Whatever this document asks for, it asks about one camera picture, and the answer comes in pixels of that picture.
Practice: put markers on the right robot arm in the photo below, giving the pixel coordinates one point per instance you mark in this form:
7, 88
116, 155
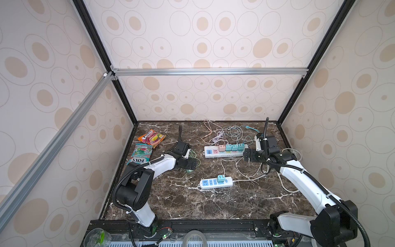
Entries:
336, 221

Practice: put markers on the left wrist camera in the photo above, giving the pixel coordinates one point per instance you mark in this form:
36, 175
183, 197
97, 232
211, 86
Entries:
187, 154

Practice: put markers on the teal charger cube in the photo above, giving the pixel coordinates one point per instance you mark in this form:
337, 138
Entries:
222, 178
228, 147

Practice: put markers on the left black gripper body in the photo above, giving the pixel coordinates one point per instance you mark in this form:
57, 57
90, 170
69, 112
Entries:
186, 164

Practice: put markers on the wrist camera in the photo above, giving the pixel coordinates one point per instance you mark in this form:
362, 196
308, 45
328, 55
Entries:
187, 154
258, 141

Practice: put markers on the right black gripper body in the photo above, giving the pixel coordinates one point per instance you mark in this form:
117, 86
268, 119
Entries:
255, 156

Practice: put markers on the teal charger cube front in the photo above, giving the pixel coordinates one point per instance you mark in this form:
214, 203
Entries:
228, 147

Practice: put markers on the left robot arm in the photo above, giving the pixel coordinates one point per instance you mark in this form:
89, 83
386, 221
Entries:
132, 192

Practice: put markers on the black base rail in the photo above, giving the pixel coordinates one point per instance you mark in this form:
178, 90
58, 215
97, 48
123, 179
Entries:
230, 229

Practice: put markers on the silver aluminium rail back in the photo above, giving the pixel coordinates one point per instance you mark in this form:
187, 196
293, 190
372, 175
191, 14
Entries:
213, 72

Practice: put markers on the silver aluminium rail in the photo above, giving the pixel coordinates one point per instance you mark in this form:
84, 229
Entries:
31, 177
213, 72

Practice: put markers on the short blue power strip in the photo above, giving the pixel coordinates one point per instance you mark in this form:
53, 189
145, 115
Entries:
213, 183

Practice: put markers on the long multicolour power strip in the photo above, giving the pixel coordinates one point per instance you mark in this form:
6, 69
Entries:
213, 152

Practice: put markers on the pink charger cube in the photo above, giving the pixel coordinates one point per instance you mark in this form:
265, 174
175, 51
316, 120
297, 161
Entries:
215, 136

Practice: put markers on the teal charger with white cable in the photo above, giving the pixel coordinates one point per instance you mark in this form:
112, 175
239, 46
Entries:
236, 134

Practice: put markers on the silver aluminium rail left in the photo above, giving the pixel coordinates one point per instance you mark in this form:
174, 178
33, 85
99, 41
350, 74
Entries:
31, 177

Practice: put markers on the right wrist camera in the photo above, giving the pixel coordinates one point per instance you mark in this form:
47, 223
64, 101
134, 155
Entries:
258, 141

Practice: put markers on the orange candy bag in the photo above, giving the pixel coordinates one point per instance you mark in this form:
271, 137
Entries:
152, 138

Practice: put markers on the green Fox's candy bag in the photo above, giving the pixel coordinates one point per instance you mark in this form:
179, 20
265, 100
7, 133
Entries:
141, 154

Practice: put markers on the clear plastic cup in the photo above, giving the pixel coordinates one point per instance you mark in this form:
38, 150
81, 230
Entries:
97, 238

